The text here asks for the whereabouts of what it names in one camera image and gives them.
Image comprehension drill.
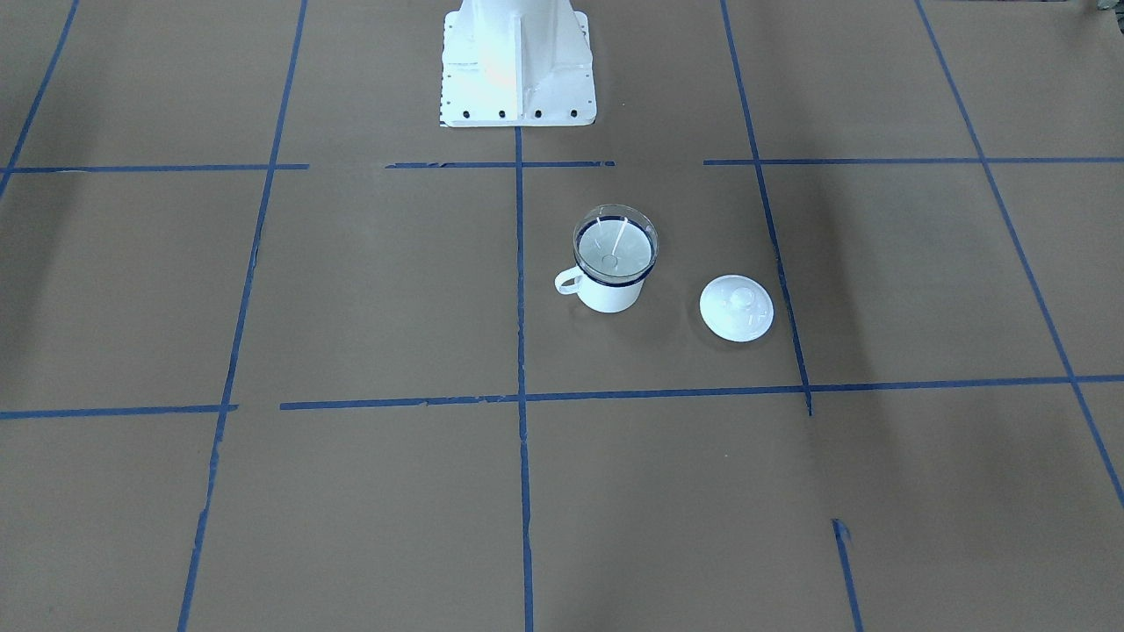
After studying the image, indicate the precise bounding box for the clear glass funnel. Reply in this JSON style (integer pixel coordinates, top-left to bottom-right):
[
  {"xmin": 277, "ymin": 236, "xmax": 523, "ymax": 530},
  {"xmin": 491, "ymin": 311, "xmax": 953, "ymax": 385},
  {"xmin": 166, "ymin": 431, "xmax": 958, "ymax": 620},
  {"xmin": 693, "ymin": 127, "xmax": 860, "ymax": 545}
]
[{"xmin": 573, "ymin": 204, "xmax": 659, "ymax": 287}]

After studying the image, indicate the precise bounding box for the white enamel mug lid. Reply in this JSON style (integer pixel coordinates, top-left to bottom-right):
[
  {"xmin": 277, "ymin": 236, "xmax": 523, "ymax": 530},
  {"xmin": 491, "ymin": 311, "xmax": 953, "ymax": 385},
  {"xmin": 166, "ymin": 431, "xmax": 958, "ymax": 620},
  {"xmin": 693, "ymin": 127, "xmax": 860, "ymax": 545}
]
[{"xmin": 699, "ymin": 276, "xmax": 776, "ymax": 343}]

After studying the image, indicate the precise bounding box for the white enamel mug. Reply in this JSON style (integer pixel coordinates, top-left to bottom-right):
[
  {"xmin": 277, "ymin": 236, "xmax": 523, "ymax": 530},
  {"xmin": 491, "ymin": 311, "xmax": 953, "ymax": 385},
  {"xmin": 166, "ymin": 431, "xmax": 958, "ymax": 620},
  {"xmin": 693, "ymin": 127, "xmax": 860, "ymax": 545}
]
[{"xmin": 554, "ymin": 263, "xmax": 646, "ymax": 313}]

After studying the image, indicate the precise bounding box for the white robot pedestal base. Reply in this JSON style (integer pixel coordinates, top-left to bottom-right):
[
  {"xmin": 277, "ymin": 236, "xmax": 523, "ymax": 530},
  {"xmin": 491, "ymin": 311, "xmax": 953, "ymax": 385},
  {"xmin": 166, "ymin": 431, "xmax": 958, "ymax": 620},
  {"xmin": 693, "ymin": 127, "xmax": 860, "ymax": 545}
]
[{"xmin": 439, "ymin": 1, "xmax": 597, "ymax": 128}]

